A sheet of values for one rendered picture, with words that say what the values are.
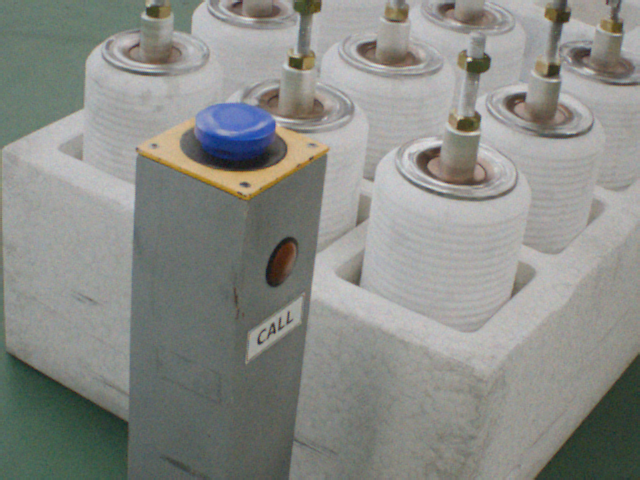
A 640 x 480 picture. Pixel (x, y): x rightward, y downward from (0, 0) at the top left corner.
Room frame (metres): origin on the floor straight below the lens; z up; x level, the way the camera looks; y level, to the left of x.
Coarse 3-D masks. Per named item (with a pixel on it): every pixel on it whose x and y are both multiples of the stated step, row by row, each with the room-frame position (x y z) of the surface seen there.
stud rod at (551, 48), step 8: (560, 0) 0.81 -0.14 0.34; (560, 8) 0.81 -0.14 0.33; (552, 24) 0.81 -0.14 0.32; (560, 24) 0.81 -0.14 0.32; (552, 32) 0.81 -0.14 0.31; (560, 32) 0.81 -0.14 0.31; (552, 40) 0.81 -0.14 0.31; (544, 48) 0.82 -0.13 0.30; (552, 48) 0.81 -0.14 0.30; (544, 56) 0.82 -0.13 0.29; (552, 56) 0.81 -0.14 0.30
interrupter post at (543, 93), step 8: (536, 72) 0.82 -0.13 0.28; (536, 80) 0.81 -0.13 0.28; (544, 80) 0.81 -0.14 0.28; (552, 80) 0.81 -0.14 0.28; (560, 80) 0.81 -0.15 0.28; (528, 88) 0.82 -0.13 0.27; (536, 88) 0.81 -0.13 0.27; (544, 88) 0.81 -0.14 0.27; (552, 88) 0.81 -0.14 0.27; (560, 88) 0.81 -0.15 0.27; (528, 96) 0.81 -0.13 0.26; (536, 96) 0.81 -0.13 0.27; (544, 96) 0.81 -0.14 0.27; (552, 96) 0.81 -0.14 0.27; (528, 104) 0.81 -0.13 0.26; (536, 104) 0.81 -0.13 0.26; (544, 104) 0.81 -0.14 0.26; (552, 104) 0.81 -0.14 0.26; (528, 112) 0.81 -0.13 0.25; (536, 112) 0.81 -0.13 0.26; (544, 112) 0.81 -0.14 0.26; (552, 112) 0.81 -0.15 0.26; (544, 120) 0.81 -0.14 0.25
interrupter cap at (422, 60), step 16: (368, 32) 0.91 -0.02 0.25; (352, 48) 0.88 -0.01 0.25; (368, 48) 0.89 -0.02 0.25; (416, 48) 0.90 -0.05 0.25; (432, 48) 0.90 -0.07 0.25; (352, 64) 0.85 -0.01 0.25; (368, 64) 0.86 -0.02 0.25; (384, 64) 0.86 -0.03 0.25; (400, 64) 0.87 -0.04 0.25; (416, 64) 0.87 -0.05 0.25; (432, 64) 0.87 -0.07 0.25
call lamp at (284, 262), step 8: (280, 248) 0.57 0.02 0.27; (288, 248) 0.57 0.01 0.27; (280, 256) 0.57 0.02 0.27; (288, 256) 0.57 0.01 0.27; (296, 256) 0.58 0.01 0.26; (272, 264) 0.57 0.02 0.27; (280, 264) 0.57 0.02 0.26; (288, 264) 0.57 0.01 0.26; (272, 272) 0.56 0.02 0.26; (280, 272) 0.57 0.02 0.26; (288, 272) 0.57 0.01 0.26; (272, 280) 0.57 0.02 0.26; (280, 280) 0.57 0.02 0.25
